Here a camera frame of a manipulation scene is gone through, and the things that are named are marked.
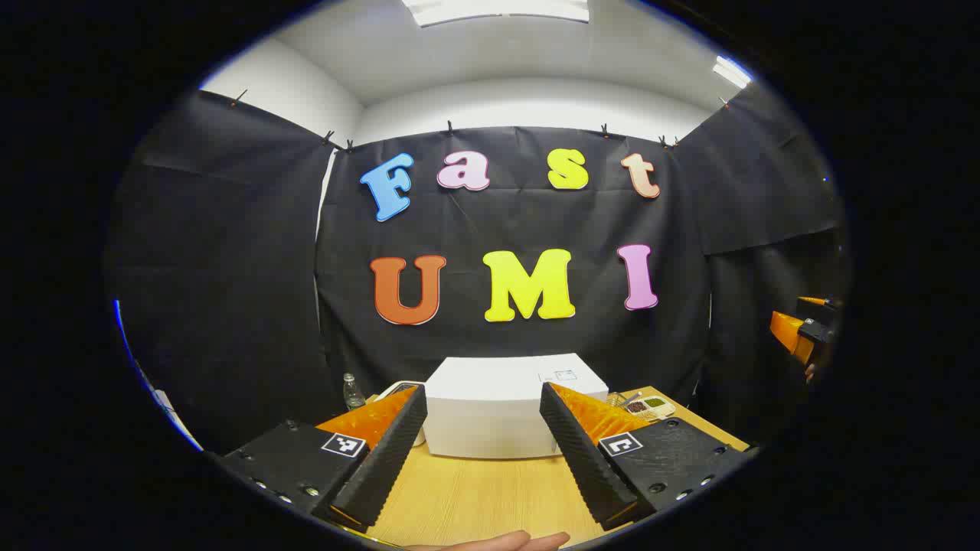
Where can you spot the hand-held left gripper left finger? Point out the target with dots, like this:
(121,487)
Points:
(387,459)

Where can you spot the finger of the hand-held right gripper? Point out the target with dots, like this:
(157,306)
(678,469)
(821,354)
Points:
(785,329)

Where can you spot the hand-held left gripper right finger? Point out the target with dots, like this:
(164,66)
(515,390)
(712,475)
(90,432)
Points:
(586,467)

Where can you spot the white microwave oven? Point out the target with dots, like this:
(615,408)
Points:
(498,405)

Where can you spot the white toaster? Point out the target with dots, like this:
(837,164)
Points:
(394,386)

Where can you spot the clear plastic water bottle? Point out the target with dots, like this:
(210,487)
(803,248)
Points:
(353,392)

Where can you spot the white compartment seasoning tray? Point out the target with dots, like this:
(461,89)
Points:
(649,405)

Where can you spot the white side table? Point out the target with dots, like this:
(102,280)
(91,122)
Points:
(167,404)

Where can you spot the black backdrop cloth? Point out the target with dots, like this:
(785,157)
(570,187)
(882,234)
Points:
(230,268)

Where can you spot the small ceiling light panel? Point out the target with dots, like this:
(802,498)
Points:
(731,71)

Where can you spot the large ceiling light panel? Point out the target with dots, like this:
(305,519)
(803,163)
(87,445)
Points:
(498,9)

